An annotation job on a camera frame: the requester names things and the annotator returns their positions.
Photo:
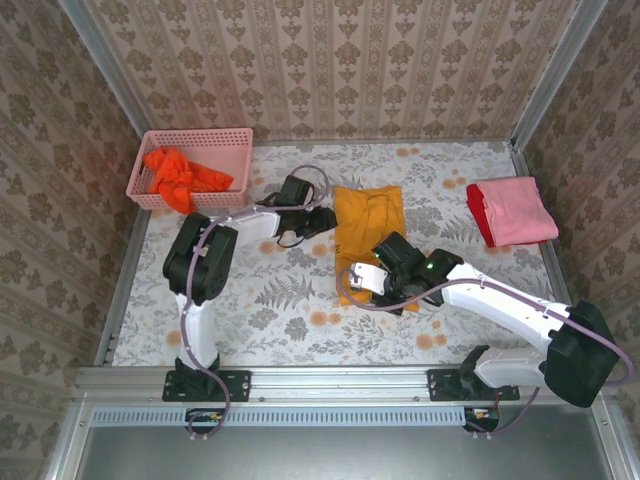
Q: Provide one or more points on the aluminium side rail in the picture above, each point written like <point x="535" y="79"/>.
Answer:
<point x="550" y="260"/>
<point x="125" y="280"/>

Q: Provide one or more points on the orange t-shirt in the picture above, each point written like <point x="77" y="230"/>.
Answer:
<point x="175" y="175"/>

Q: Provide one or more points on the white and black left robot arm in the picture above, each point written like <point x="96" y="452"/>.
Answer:
<point x="200" y="260"/>

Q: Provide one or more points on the red folded t-shirt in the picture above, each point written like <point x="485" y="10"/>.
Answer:
<point x="475" y="200"/>

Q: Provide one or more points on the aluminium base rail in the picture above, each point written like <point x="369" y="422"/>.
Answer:
<point x="340" y="382"/>

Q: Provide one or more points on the aluminium corner post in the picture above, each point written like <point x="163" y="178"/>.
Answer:
<point x="555" y="75"/>
<point x="110" y="70"/>

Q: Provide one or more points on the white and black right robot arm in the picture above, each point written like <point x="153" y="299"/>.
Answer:
<point x="500" y="310"/>

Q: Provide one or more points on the yellow t-shirt with print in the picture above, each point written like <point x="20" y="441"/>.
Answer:
<point x="370" y="210"/>

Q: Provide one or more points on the pink plastic basket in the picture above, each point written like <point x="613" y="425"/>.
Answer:
<point x="200" y="140"/>

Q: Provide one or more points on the pink folded t-shirt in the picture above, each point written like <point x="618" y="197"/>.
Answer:
<point x="520" y="210"/>

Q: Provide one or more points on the grey metal sheet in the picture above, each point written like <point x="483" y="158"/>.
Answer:
<point x="350" y="455"/>

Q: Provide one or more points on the floral table cloth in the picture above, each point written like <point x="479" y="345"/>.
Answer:
<point x="280" y="310"/>

